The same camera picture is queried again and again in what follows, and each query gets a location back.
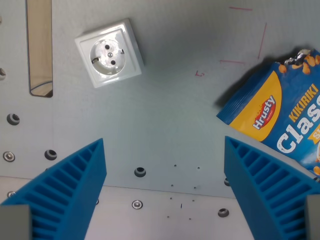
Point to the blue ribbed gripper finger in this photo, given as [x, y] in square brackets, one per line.
[62, 190]
[270, 192]

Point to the white wall power socket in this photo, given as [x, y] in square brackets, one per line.
[109, 53]

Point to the blue Hrusty peanut snack bag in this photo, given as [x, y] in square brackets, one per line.
[285, 117]

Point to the silver screw in plate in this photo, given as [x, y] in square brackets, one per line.
[137, 204]
[9, 156]
[11, 193]

